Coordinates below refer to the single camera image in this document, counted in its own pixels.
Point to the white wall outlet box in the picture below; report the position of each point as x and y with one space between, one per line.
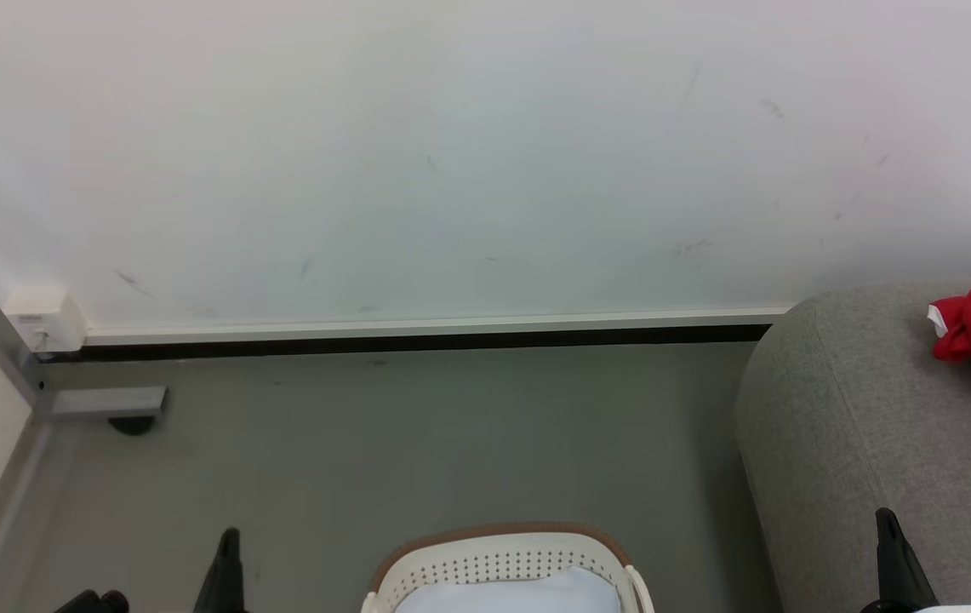
47 319

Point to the grey metal frame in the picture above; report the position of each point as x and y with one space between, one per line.
106 400

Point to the white and black baseboard strip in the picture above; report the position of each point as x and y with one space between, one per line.
417 336

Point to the white perforated laundry basket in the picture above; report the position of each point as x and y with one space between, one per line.
485 564

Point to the light blue clothing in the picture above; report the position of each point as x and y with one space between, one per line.
519 594

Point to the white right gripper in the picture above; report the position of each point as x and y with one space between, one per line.
962 610

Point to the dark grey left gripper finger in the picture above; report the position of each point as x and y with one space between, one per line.
225 583

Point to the black frame foot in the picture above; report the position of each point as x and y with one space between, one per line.
132 424

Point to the grey fabric sofa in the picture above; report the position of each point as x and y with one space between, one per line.
842 443

